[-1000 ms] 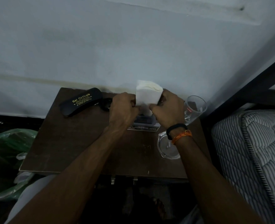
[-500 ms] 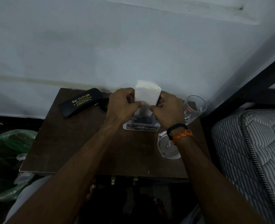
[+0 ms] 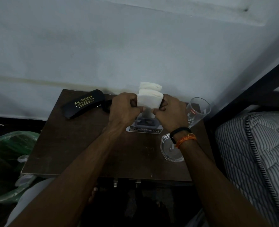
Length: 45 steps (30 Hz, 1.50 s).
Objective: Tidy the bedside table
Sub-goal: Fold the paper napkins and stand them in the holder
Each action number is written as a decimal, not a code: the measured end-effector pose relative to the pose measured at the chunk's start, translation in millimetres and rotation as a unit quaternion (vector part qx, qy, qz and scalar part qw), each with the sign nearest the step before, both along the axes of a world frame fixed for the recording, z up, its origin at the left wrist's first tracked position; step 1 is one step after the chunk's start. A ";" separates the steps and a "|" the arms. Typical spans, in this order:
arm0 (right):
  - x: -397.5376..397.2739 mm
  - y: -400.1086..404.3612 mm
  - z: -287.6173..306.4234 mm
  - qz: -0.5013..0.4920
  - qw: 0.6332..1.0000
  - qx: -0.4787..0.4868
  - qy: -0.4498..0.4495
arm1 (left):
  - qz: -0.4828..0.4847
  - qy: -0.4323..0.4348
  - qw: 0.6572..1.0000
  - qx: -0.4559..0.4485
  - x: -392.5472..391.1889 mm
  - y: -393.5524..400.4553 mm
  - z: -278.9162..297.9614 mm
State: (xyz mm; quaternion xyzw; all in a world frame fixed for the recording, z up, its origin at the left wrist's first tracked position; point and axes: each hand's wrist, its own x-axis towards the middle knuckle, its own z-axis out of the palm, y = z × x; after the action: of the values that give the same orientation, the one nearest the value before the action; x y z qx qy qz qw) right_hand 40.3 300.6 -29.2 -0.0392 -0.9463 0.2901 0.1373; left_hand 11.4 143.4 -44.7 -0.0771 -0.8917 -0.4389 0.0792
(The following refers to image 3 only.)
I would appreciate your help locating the person's left forearm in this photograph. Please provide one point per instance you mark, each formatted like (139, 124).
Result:
(63, 182)

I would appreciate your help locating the person's left hand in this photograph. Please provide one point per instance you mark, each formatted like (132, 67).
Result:
(121, 113)

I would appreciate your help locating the black wristband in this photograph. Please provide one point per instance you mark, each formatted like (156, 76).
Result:
(177, 132)

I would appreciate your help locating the white paper napkin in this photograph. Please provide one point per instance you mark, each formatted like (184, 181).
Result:
(149, 99)
(150, 86)

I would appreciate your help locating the person's right forearm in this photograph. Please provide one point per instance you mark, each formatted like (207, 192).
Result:
(220, 191)

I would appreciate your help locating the black glasses case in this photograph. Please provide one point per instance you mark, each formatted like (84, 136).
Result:
(82, 104)

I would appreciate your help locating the grey striped quilted mattress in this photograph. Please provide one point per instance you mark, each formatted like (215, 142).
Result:
(260, 163)

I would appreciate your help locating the green lined waste bin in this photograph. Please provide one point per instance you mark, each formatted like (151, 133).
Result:
(4, 160)

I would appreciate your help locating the black bed frame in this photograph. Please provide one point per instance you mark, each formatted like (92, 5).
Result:
(250, 92)

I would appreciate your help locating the metal drawer latch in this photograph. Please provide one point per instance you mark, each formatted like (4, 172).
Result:
(115, 183)
(138, 183)

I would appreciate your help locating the person's left foot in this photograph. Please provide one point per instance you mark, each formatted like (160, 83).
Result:
(93, 193)

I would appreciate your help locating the person's right hand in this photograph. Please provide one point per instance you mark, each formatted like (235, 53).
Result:
(175, 115)

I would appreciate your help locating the clear drinking glass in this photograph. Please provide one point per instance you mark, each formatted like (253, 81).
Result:
(198, 111)

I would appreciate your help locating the grey plastic organizer box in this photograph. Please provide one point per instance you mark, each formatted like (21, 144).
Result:
(144, 121)

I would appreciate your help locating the clear glass ashtray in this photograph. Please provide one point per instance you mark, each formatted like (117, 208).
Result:
(167, 151)

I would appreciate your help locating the pink-white wrapper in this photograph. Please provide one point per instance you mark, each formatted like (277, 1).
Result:
(23, 179)

